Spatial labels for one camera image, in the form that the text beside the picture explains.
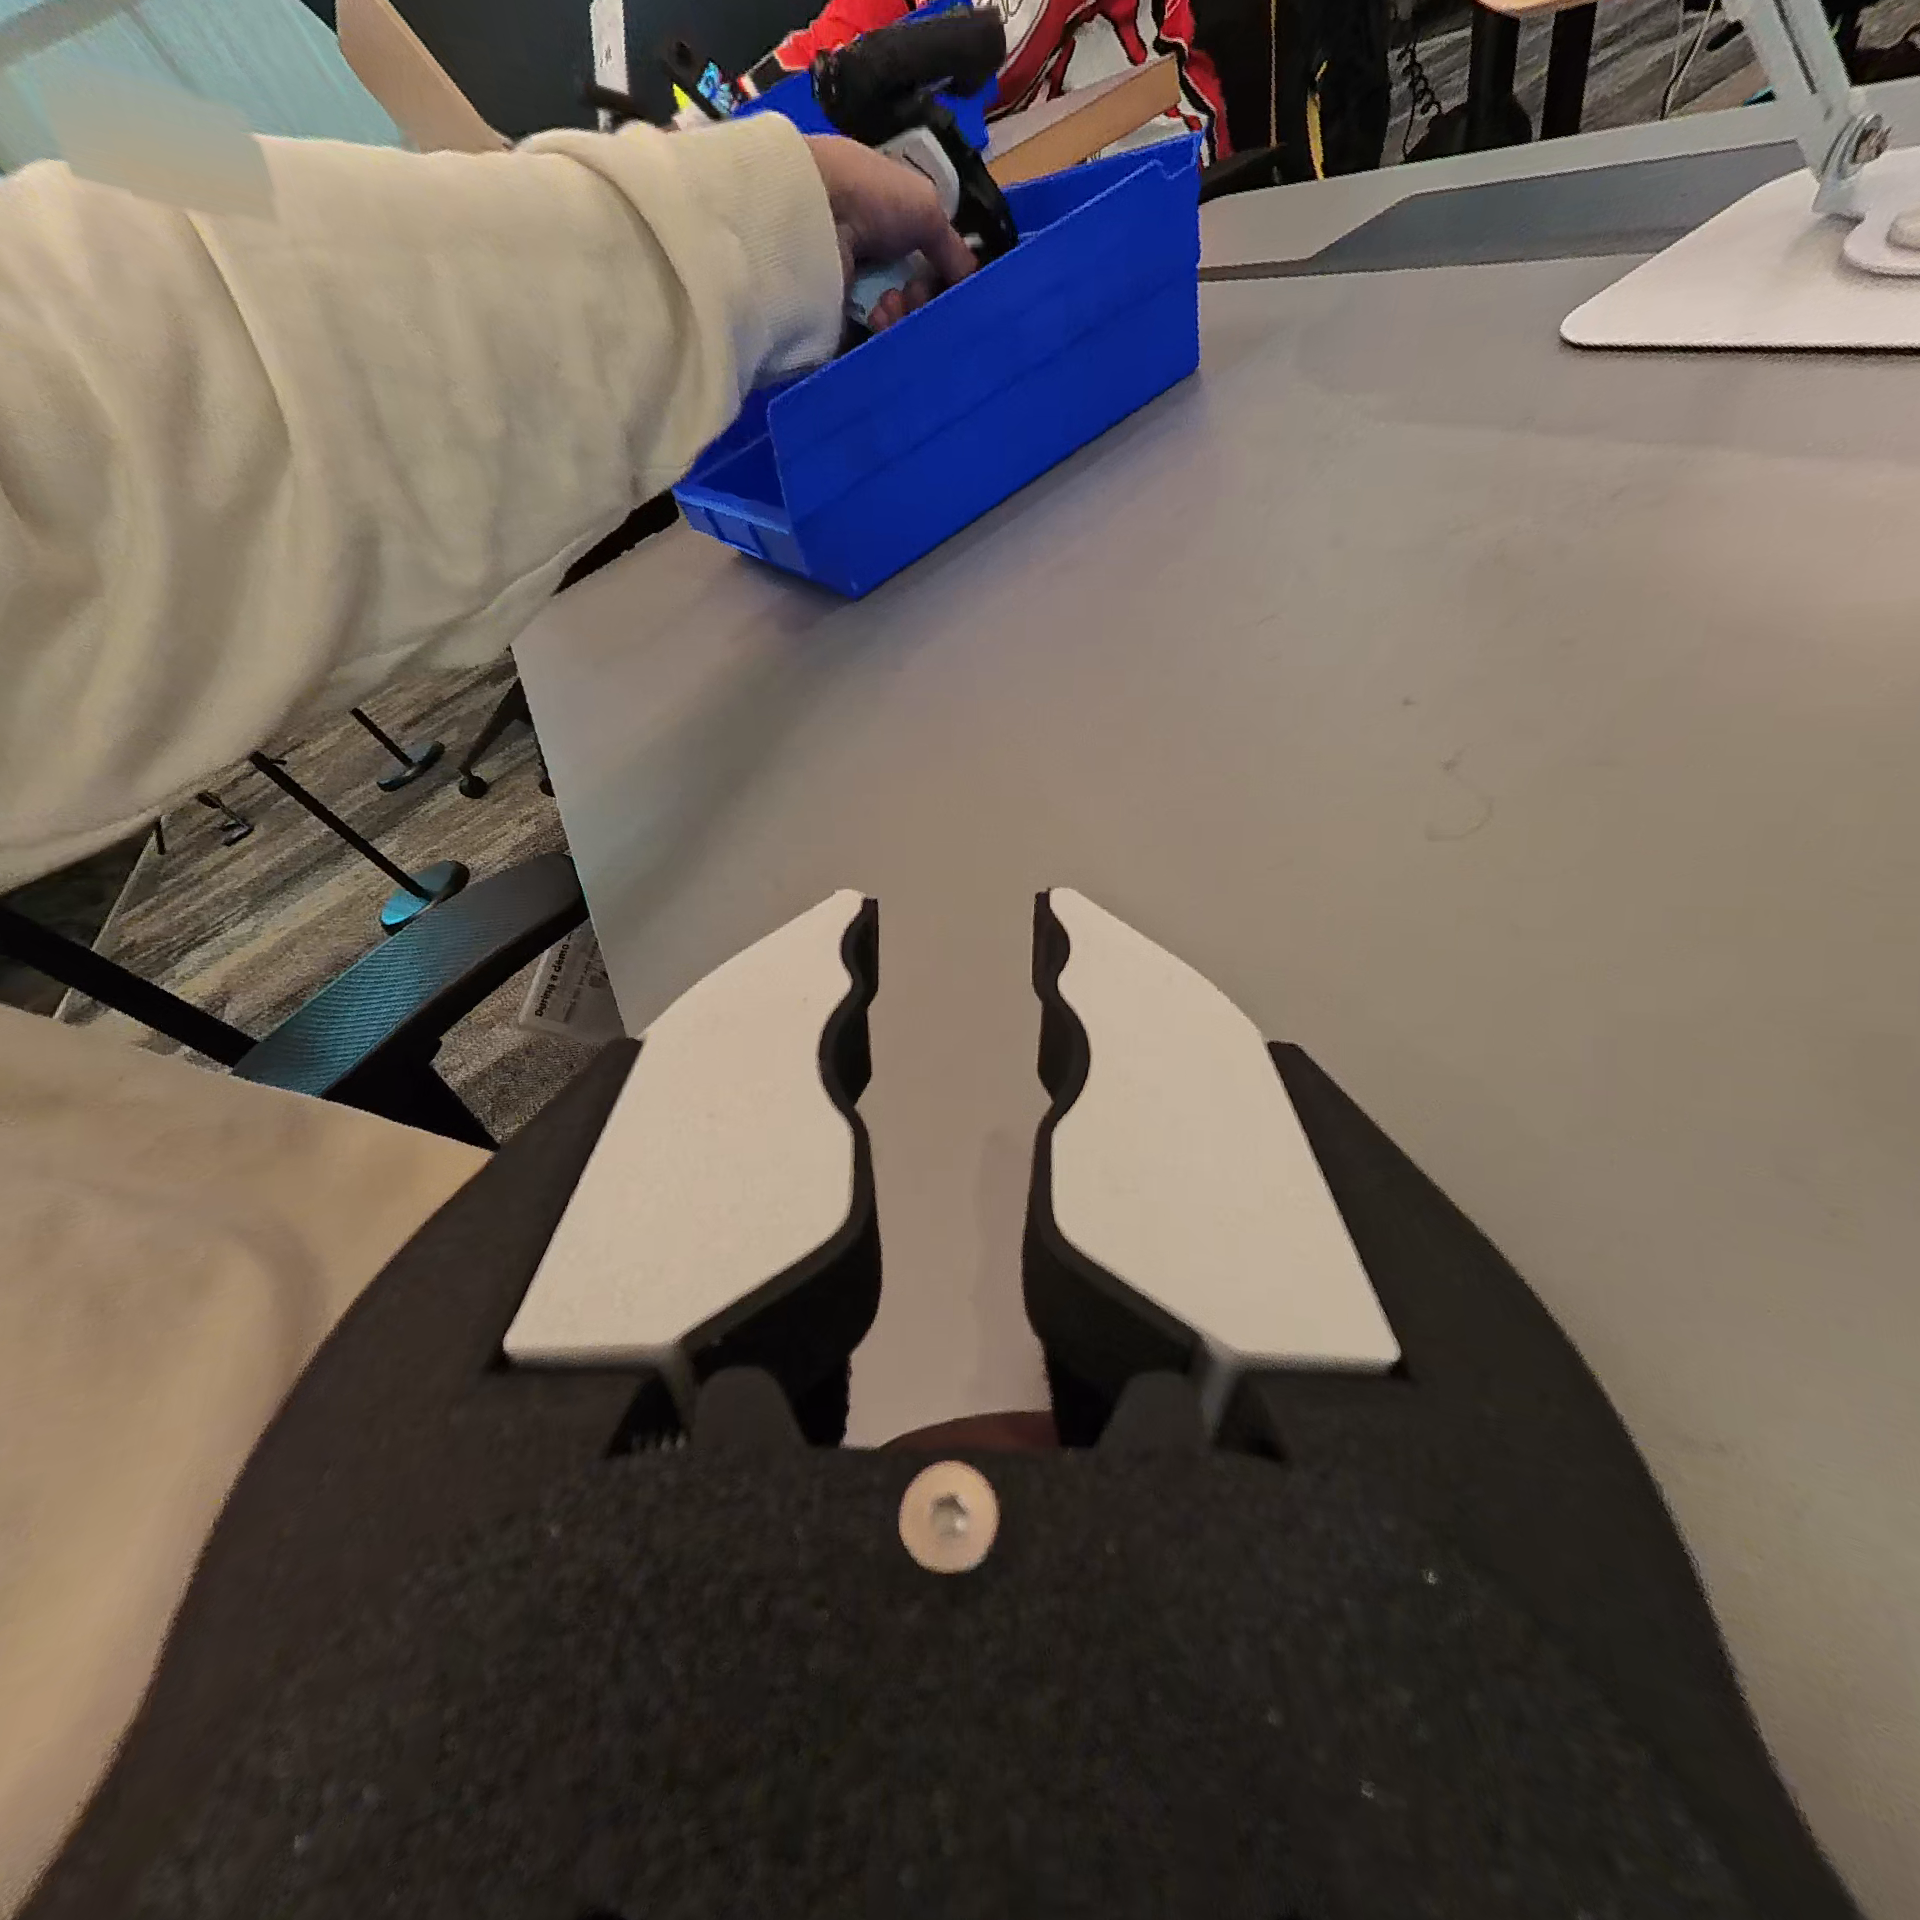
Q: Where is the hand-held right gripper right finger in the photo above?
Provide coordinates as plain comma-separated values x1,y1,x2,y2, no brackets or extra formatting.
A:
1023,884,1403,1449

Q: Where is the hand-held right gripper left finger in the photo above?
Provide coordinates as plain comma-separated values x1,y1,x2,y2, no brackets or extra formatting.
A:
503,887,882,1449

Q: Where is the blue plastic bin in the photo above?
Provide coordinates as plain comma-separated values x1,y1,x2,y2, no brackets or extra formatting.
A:
671,134,1204,601
735,0,999,153

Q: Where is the person's left forearm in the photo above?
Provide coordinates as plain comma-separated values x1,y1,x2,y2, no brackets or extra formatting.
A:
0,112,848,894

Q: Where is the person's left hand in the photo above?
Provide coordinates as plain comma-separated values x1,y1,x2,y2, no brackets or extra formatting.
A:
803,136,976,337

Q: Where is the black framed marker sign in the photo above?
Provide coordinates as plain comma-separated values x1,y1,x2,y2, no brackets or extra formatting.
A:
516,937,616,1039

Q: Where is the black floor stand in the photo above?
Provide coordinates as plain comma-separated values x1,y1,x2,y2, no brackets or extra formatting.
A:
351,705,448,794
247,751,470,935

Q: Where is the black jacket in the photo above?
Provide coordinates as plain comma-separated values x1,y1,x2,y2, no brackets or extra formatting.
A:
1191,0,1487,198

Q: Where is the black office chair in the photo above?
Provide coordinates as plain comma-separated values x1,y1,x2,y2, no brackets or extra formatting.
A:
458,675,548,801

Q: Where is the white folding stand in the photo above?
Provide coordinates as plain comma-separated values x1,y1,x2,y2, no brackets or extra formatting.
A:
1559,0,1920,358

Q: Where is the black wall screen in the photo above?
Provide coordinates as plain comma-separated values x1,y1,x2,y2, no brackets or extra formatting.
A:
299,0,842,145

